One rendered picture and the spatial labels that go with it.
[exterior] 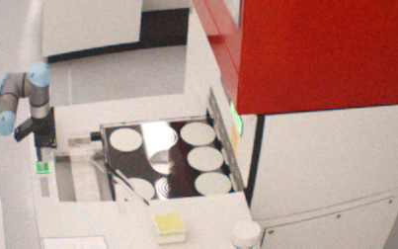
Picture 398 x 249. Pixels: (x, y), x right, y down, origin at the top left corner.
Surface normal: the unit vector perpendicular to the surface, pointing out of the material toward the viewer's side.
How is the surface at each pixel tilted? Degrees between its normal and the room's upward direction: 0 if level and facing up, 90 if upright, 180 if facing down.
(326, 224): 90
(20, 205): 0
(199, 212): 0
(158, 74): 0
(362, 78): 90
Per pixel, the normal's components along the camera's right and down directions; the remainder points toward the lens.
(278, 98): 0.19, 0.64
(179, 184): 0.06, -0.77
